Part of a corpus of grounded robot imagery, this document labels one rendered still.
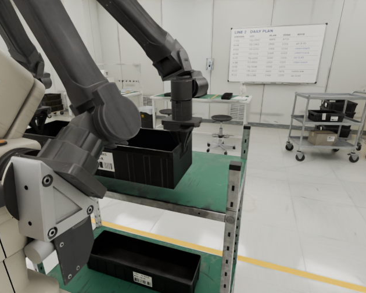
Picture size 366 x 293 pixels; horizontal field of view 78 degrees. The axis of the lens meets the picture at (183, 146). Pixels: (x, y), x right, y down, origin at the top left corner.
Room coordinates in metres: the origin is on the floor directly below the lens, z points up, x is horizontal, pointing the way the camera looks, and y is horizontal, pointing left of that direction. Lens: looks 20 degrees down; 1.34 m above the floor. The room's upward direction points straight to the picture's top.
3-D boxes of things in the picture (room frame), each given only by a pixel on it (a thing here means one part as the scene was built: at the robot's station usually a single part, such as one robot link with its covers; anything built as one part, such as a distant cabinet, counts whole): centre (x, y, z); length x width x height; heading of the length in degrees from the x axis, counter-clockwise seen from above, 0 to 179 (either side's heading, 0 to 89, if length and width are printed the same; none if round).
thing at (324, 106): (4.12, -2.81, 0.38); 0.65 x 0.46 x 0.75; 164
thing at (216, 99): (4.33, -0.35, 0.40); 1.80 x 0.75 x 0.81; 71
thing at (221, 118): (3.59, -0.64, 0.28); 0.54 x 0.52 x 0.57; 4
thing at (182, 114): (0.62, 0.00, 1.22); 0.10 x 0.07 x 0.07; 71
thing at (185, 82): (0.62, 0.00, 1.28); 0.07 x 0.06 x 0.07; 145
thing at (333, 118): (3.30, -2.11, 0.63); 0.40 x 0.30 x 0.14; 85
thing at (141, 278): (0.88, 0.21, 0.41); 0.57 x 0.17 x 0.11; 71
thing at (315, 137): (3.30, -2.13, 0.30); 0.30 x 0.23 x 0.18; 89
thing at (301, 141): (3.30, -2.14, 0.50); 0.90 x 0.54 x 1.00; 85
